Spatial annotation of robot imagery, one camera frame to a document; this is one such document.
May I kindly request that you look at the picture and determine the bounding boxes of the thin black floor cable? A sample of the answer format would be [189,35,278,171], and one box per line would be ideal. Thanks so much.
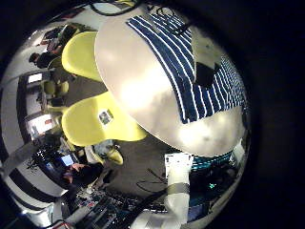
[135,167,170,194]

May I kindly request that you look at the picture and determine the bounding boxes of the black box green light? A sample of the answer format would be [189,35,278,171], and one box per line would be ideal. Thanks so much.
[199,173,230,198]

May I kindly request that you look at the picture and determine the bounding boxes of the navy white striped cloth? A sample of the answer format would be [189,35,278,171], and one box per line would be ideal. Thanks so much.
[126,12,247,125]

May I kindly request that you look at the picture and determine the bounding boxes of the large white-screen monitor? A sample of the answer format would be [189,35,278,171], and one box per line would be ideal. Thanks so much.
[27,114,56,137]

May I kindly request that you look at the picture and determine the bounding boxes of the seated person dark clothes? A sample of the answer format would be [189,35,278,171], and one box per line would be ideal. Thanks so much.
[28,52,61,70]

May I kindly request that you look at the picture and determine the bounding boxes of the red wall poster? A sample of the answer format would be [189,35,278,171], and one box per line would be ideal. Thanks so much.
[60,8,85,20]

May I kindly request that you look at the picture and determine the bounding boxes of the plain yellow chair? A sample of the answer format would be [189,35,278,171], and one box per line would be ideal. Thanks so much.
[61,31,103,83]

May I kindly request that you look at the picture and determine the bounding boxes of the small white-screen monitor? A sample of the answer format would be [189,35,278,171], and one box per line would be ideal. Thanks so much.
[27,73,44,84]

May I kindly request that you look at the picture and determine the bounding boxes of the thin black cable loop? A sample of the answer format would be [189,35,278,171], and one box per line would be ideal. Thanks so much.
[170,20,193,36]

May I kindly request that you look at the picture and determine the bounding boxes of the blue-screen laptop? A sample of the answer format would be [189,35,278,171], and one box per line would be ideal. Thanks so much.
[60,154,76,167]

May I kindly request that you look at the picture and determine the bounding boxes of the teal table frame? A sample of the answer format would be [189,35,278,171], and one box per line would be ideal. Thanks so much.
[191,152,234,171]

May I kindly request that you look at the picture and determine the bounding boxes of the square marker sticker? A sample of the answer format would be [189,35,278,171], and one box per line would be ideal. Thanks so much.
[98,109,114,126]

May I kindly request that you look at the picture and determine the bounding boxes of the person at laptop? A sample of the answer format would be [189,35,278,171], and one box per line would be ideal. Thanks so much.
[61,162,106,189]

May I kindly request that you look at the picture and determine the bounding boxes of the olive office chair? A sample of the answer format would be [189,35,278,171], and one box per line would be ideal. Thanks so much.
[43,79,71,98]

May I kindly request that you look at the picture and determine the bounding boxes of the yellow chair with sticker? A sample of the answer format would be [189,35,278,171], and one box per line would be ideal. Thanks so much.
[61,91,149,148]

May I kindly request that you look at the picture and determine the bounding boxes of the small yellow-green chair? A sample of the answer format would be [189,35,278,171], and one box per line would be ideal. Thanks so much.
[103,146,125,166]

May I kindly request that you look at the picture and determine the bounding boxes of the thick black cable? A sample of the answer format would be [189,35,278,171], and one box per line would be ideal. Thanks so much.
[89,1,142,17]

